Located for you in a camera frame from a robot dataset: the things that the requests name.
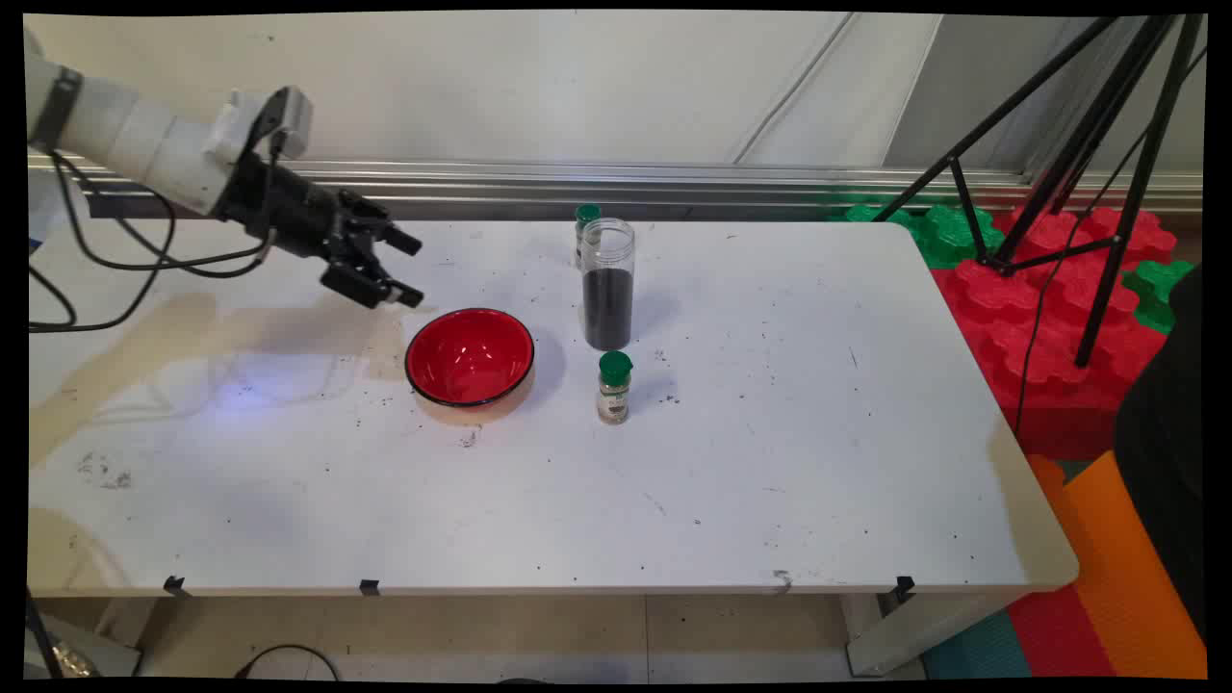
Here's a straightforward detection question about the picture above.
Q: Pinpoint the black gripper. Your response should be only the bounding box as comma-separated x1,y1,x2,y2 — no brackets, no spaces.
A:
217,152,425,310

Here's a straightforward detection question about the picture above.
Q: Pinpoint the clear jar with black seeds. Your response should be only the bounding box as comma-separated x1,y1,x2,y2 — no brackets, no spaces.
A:
580,218,636,351

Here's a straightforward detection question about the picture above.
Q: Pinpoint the red bowl with black rim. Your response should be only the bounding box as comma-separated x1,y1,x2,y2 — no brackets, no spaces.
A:
404,307,537,413

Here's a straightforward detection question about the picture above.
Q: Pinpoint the green cap spice bottle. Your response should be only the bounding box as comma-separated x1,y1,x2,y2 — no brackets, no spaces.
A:
575,204,603,267
596,350,634,425

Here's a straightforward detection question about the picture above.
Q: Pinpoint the white table leg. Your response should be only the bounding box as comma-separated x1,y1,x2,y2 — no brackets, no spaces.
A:
24,597,160,677
845,589,1012,677

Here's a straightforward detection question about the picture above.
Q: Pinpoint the large green foam block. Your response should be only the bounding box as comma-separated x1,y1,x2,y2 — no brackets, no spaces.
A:
828,202,1007,270

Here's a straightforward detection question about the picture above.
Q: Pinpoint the red foam block stack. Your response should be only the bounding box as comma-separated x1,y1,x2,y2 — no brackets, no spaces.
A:
929,204,1180,461

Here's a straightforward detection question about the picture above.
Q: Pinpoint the teal foam mat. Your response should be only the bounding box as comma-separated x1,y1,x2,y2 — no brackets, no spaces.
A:
922,608,1033,680

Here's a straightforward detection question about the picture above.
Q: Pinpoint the black tripod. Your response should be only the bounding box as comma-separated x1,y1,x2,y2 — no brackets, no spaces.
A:
871,14,1206,369

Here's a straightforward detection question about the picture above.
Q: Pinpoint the small green foam block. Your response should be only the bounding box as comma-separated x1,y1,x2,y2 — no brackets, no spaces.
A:
1121,258,1196,334

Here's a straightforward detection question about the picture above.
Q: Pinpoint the red foam mat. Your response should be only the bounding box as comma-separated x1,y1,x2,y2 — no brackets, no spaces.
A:
1006,582,1117,680

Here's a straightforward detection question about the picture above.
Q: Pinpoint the dark figure in black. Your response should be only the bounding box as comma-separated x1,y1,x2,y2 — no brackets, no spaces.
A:
1115,265,1206,636

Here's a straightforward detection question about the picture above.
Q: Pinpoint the orange foam mat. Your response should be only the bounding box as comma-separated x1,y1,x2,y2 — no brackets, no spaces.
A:
1025,450,1209,680

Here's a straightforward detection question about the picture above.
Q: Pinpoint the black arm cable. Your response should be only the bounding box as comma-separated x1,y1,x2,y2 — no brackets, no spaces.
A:
29,87,290,333

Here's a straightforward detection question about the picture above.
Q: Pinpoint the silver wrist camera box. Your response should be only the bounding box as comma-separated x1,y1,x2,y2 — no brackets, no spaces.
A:
229,86,315,161

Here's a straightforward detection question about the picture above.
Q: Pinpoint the aluminium rail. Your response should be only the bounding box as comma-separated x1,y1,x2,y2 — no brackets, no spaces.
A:
29,154,1204,220

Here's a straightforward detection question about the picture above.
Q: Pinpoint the black floor cable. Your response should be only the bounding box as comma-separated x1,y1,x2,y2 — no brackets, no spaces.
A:
234,643,343,680

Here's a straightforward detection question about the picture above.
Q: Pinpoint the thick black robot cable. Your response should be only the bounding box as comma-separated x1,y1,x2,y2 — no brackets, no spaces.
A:
26,589,64,680

